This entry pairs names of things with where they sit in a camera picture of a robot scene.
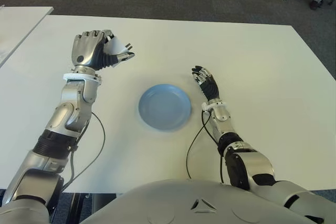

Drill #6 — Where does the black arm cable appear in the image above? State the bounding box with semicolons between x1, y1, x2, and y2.
185;110;225;184
62;111;107;190

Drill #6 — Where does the white side table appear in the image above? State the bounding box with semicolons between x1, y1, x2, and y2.
0;6;55;68

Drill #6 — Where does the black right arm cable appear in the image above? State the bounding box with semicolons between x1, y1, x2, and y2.
185;110;225;184

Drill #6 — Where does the blue plate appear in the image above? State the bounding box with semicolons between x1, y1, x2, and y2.
138;83;193;132

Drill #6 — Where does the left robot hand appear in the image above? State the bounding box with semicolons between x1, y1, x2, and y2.
71;28;136;71

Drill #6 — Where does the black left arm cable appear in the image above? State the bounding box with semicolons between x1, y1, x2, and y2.
62;111;107;190

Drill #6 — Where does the silver robot torso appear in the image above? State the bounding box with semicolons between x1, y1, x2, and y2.
78;178;324;224

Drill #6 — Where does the black table frame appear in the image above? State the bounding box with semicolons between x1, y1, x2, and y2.
51;192;124;224

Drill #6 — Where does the white charger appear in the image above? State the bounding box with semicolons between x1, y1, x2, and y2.
104;37;133;57

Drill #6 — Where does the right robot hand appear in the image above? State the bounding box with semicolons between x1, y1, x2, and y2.
191;64;221;102

